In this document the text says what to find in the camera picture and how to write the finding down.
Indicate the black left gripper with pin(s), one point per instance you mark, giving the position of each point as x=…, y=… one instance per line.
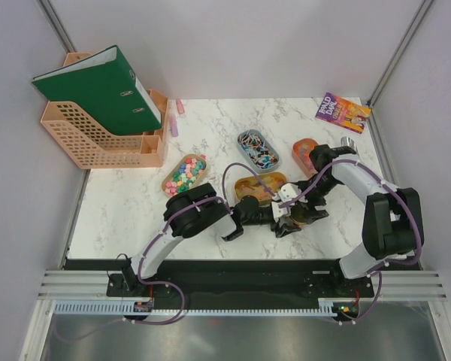
x=283, y=230

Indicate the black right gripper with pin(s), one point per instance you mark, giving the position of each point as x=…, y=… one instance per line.
x=313, y=214

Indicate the gold jar lid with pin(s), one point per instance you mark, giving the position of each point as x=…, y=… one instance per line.
x=299, y=216

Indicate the orange tray of gummies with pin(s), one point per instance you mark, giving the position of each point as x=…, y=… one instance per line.
x=301, y=154

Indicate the tan tray of popsicle candies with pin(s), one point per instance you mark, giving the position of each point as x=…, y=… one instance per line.
x=250, y=186

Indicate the silver metal scoop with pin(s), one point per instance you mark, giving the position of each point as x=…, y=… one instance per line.
x=348, y=142

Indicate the grey tray of lollipops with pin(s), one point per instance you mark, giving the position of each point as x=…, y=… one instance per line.
x=257, y=151

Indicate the beige tray of star candies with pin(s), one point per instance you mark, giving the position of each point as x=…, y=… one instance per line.
x=188, y=173

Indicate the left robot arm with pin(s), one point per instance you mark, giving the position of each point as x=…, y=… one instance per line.
x=194, y=211

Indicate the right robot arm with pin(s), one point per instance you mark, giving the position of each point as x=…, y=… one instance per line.
x=392, y=230

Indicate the Roald Dahl book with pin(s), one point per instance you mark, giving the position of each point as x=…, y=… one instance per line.
x=341, y=112

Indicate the peach desk organizer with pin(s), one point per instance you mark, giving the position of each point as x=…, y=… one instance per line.
x=91, y=146

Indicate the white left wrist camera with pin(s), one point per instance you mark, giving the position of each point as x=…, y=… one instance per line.
x=278, y=211

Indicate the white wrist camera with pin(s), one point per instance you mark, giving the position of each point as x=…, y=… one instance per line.
x=278, y=211
x=288, y=192

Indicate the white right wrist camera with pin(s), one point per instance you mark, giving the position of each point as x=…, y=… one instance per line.
x=288, y=192

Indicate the green ring binder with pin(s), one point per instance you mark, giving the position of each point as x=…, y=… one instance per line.
x=107, y=88

